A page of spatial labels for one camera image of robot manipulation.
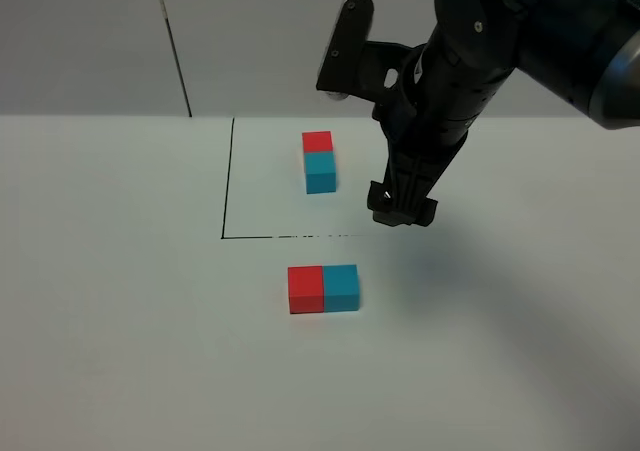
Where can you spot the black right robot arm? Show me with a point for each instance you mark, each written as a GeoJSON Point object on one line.
{"type": "Point", "coordinates": [586, 52]}

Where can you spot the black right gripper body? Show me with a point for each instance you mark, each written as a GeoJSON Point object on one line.
{"type": "Point", "coordinates": [436, 100]}

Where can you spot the blue template cube block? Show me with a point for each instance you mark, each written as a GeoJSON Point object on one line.
{"type": "Point", "coordinates": [320, 172]}

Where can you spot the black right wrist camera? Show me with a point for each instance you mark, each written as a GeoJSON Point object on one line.
{"type": "Point", "coordinates": [353, 65]}

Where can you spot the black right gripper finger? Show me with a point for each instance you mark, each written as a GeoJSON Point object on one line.
{"type": "Point", "coordinates": [427, 212]}
{"type": "Point", "coordinates": [384, 210]}

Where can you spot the red template cube block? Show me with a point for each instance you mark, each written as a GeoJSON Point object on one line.
{"type": "Point", "coordinates": [317, 142]}

